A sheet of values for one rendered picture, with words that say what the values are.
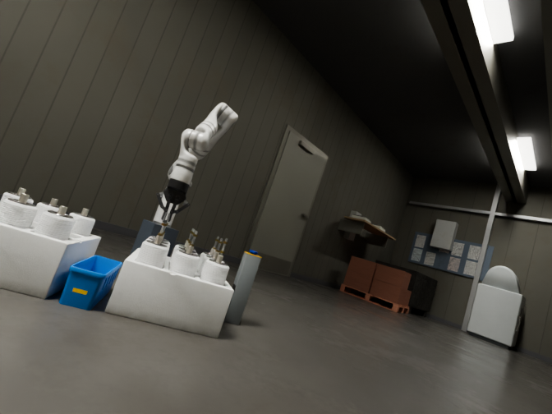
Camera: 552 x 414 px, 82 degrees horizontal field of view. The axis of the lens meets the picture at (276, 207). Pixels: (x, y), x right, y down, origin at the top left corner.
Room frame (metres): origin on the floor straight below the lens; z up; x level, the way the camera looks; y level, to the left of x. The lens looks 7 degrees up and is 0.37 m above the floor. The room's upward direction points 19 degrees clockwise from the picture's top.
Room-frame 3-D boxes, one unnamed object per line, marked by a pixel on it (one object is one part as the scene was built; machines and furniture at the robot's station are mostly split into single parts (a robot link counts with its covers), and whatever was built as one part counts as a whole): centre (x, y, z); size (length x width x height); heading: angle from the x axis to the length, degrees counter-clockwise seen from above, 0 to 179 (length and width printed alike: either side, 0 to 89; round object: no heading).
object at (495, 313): (5.90, -4.53, 0.70); 0.71 x 0.60 x 1.39; 45
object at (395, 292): (6.02, -2.30, 0.35); 1.15 x 0.82 x 0.70; 45
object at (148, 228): (1.66, 0.53, 0.15); 0.14 x 0.14 x 0.30; 45
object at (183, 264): (1.21, 0.26, 0.16); 0.10 x 0.10 x 0.18
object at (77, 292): (1.18, 0.54, 0.06); 0.30 x 0.11 x 0.12; 15
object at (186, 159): (1.18, 0.38, 0.62); 0.09 x 0.07 x 0.15; 88
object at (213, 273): (1.25, 0.14, 0.16); 0.10 x 0.10 x 0.18
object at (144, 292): (1.33, 0.29, 0.09); 0.39 x 0.39 x 0.18; 16
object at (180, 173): (1.20, 0.38, 0.53); 0.11 x 0.09 x 0.06; 17
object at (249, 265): (1.48, 0.03, 0.16); 0.07 x 0.07 x 0.31; 16
